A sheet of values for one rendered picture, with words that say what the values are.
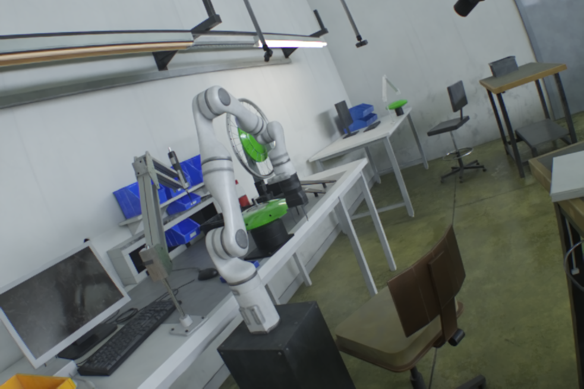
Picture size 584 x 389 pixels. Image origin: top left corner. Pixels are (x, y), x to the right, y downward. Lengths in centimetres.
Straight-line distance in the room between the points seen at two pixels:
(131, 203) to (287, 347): 136
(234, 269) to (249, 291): 7
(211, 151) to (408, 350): 84
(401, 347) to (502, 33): 522
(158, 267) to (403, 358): 79
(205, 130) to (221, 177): 16
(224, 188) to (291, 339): 45
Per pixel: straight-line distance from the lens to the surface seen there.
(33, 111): 217
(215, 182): 107
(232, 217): 105
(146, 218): 129
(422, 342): 130
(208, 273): 160
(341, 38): 620
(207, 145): 112
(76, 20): 262
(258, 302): 111
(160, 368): 112
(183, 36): 237
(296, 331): 110
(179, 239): 230
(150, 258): 118
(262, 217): 152
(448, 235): 121
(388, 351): 126
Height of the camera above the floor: 138
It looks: 6 degrees down
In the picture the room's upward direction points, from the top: 22 degrees counter-clockwise
